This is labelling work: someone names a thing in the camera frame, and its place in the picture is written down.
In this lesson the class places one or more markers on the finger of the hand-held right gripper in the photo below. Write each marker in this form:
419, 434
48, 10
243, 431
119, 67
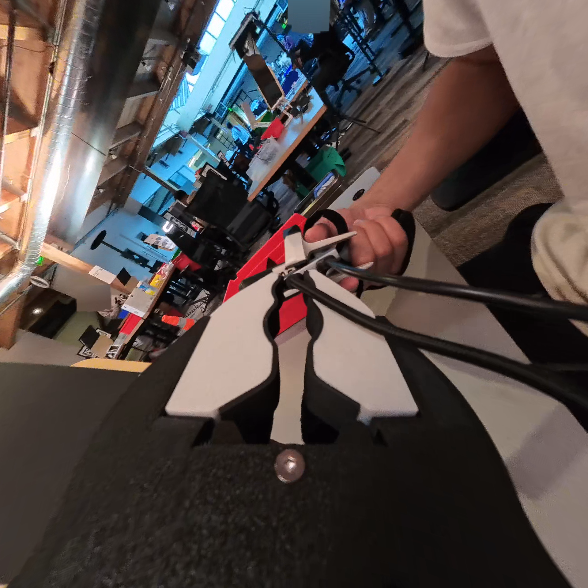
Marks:
294, 250

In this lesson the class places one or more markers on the wooden work table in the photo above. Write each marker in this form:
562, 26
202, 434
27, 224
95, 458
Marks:
138, 321
289, 138

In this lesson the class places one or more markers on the silver air duct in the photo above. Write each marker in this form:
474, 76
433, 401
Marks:
69, 138

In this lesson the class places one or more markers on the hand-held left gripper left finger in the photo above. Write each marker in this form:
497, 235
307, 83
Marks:
220, 363

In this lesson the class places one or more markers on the person's right forearm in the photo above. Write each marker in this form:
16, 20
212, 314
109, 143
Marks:
441, 138

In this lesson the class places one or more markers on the green bin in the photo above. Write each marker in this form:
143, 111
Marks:
328, 165

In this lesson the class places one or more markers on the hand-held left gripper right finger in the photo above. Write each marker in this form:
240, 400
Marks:
353, 367

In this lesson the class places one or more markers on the orange traffic cone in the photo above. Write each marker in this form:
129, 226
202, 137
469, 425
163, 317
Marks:
179, 322

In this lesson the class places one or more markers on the black monitor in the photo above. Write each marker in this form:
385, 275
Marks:
262, 73

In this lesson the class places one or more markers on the person's right hand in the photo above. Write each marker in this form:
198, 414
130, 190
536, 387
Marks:
376, 239

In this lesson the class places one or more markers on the person's white shirt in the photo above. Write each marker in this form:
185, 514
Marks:
528, 55

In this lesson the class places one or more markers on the red plastic bin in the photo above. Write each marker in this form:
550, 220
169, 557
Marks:
257, 257

